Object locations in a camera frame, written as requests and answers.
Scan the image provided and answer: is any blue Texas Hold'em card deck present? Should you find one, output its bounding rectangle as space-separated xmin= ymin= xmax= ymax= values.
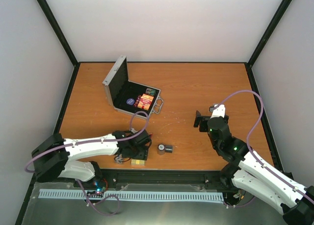
xmin=131 ymin=159 xmax=145 ymax=166

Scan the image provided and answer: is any blue round dealer button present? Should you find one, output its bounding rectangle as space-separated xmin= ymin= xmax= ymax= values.
xmin=126 ymin=98 xmax=135 ymax=105

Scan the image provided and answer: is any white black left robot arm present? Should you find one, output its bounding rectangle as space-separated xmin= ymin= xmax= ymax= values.
xmin=31 ymin=130 xmax=152 ymax=187

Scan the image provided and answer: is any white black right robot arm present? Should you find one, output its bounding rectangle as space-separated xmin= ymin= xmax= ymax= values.
xmin=193 ymin=108 xmax=314 ymax=225

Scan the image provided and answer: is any blue white chip stack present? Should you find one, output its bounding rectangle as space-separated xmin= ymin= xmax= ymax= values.
xmin=114 ymin=155 xmax=124 ymax=164

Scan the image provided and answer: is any grey chip stack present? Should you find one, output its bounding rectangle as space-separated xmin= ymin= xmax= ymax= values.
xmin=157 ymin=144 xmax=165 ymax=155

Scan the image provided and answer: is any black chip stack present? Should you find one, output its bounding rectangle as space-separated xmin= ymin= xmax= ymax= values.
xmin=165 ymin=145 xmax=173 ymax=153

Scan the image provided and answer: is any red card deck box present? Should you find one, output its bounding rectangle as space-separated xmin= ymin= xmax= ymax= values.
xmin=135 ymin=94 xmax=154 ymax=110

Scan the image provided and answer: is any aluminium poker case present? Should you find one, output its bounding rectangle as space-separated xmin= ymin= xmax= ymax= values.
xmin=103 ymin=55 xmax=164 ymax=119

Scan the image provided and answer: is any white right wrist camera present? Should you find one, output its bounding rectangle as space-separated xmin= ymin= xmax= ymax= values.
xmin=209 ymin=104 xmax=226 ymax=118

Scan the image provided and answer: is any light blue cable duct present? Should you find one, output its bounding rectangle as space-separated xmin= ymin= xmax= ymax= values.
xmin=38 ymin=189 xmax=224 ymax=203

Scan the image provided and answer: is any black enclosure frame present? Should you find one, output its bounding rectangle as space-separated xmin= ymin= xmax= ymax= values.
xmin=14 ymin=0 xmax=310 ymax=225

